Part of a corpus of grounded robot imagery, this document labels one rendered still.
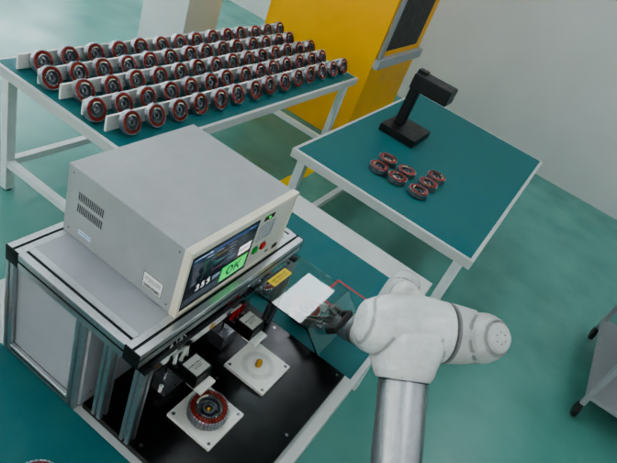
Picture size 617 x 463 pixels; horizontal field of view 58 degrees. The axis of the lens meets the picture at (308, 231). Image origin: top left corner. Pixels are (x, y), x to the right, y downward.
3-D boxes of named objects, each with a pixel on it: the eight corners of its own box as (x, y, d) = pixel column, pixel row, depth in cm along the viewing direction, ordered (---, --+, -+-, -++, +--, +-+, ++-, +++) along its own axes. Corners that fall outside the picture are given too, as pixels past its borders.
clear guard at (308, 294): (356, 314, 170) (364, 300, 166) (317, 355, 151) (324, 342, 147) (273, 254, 178) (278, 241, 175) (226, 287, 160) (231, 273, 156)
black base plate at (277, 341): (342, 378, 182) (344, 375, 181) (218, 532, 132) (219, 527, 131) (233, 297, 195) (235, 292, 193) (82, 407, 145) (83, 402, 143)
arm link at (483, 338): (476, 313, 132) (426, 303, 128) (527, 310, 115) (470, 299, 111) (473, 369, 129) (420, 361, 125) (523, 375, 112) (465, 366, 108)
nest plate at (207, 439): (242, 416, 156) (243, 413, 155) (207, 452, 144) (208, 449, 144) (203, 383, 160) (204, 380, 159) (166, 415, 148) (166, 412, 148)
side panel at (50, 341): (82, 402, 146) (95, 320, 128) (72, 409, 143) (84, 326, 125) (13, 339, 153) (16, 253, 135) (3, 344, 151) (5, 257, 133)
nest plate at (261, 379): (289, 368, 175) (290, 367, 174) (262, 397, 163) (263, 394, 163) (252, 340, 179) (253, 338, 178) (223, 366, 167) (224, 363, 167)
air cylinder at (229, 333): (235, 338, 177) (239, 326, 174) (219, 350, 171) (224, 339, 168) (223, 329, 179) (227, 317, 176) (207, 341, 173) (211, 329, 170)
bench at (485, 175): (491, 238, 453) (543, 162, 411) (407, 360, 309) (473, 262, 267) (379, 169, 483) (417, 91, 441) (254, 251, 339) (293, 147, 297)
